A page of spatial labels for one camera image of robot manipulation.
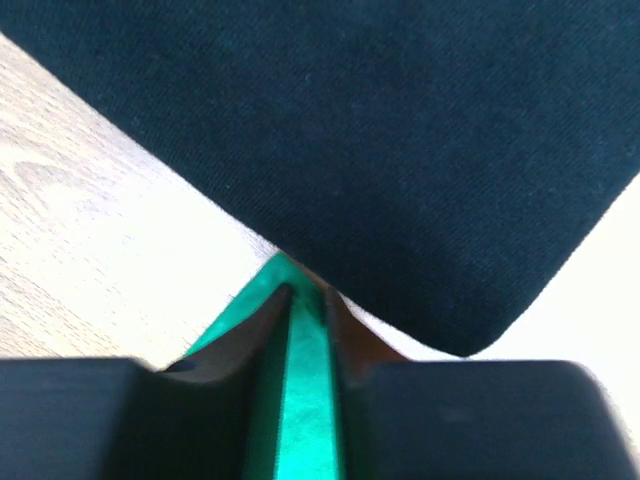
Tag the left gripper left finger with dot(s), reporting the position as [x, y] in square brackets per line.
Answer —
[213, 414]

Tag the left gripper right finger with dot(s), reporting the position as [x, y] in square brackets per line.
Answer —
[404, 419]

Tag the green t shirt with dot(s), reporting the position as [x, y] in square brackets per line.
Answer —
[306, 442]

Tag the folded black t shirt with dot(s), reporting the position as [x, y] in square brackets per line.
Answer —
[436, 161]

